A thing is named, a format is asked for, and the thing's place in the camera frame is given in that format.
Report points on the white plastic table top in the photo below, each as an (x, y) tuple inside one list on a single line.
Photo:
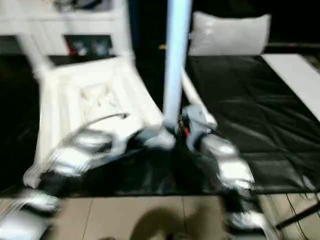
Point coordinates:
[(100, 95)]

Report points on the white plastic table leg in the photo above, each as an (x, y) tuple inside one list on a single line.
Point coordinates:
[(37, 52), (175, 62), (127, 30), (192, 90)]

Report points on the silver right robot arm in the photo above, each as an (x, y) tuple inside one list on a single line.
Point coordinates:
[(230, 165)]

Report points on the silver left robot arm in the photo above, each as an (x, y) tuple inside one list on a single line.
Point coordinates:
[(75, 152)]

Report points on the black mat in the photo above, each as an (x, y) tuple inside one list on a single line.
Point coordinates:
[(250, 112)]

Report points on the small beige label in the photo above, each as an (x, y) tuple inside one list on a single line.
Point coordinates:
[(163, 46)]

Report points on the dark blue cabinet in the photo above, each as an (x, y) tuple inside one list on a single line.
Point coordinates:
[(150, 25)]

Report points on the grey cushion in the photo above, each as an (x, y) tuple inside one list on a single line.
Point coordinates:
[(230, 35)]

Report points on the white board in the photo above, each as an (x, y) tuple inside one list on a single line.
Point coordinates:
[(292, 80)]

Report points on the black bar red light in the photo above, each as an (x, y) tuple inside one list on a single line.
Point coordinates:
[(290, 45)]

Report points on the black stand leg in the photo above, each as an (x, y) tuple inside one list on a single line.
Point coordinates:
[(300, 215)]

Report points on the white cabinet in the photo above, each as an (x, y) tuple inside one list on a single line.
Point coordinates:
[(50, 25)]

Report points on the dark grey bag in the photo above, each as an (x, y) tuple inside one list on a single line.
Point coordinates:
[(75, 3)]

